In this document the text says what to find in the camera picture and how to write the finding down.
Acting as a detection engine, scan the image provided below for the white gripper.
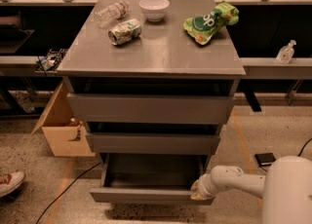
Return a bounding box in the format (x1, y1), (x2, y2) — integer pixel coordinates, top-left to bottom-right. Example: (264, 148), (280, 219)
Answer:
(190, 174), (215, 201)

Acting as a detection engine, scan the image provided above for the grey bottom drawer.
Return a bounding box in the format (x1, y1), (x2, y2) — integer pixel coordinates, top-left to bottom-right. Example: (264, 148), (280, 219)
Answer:
(90, 154), (213, 205)

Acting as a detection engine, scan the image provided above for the grey drawer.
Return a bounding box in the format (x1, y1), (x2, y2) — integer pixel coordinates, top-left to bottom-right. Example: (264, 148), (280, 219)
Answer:
(90, 154), (213, 205)
(86, 132), (219, 155)
(67, 93), (233, 125)

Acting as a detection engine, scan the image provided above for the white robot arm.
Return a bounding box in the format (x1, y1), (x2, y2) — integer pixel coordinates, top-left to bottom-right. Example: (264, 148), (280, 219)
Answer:
(191, 156), (312, 224)

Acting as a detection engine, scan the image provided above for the grey middle drawer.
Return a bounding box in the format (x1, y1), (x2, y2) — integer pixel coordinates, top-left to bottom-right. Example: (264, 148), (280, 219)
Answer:
(86, 132), (219, 155)

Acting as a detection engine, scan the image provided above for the grey drawer cabinet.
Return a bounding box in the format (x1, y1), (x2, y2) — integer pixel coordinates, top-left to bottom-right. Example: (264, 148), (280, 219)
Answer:
(57, 0), (247, 170)

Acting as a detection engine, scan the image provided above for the grey top drawer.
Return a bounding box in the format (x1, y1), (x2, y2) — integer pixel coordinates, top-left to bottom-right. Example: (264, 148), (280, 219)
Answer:
(67, 93), (233, 125)

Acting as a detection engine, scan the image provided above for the black foot pedal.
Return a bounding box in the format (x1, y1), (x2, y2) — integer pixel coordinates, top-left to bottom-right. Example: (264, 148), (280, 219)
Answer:
(254, 153), (276, 167)

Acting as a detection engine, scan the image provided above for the cardboard box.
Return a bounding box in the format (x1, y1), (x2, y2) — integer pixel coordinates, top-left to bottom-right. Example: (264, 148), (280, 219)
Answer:
(31, 82), (95, 157)

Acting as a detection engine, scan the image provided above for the clear hand sanitizer bottle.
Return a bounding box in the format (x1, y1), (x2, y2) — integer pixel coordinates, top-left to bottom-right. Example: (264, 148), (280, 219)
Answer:
(276, 40), (296, 64)

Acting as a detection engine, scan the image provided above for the green chip bag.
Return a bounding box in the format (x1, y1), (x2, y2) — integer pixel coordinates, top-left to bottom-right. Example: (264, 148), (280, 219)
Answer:
(183, 1), (239, 46)

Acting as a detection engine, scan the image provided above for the grey metal shelf rack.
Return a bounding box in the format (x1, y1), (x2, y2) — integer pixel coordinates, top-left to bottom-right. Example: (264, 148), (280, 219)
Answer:
(0, 0), (312, 119)

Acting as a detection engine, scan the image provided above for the crushed green white can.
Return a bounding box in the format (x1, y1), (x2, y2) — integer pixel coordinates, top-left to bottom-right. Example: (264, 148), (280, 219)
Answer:
(108, 19), (141, 46)

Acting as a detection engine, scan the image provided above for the white red sneaker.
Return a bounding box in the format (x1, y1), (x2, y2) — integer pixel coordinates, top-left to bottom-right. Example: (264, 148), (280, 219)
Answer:
(0, 171), (25, 197)

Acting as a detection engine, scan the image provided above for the white bowl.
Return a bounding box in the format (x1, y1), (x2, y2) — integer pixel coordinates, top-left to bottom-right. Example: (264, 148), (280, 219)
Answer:
(139, 0), (170, 21)

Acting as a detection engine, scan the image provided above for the clear plastic water bottle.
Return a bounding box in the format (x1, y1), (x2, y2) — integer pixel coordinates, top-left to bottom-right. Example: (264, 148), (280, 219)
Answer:
(95, 0), (129, 28)

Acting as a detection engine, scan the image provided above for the black floor cable left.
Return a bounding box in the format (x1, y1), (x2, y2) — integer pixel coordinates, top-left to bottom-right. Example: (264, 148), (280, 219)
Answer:
(34, 162), (101, 224)

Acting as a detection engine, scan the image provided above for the black pedal cable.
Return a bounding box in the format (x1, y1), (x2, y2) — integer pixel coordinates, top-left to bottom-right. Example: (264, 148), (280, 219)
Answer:
(259, 137), (312, 172)

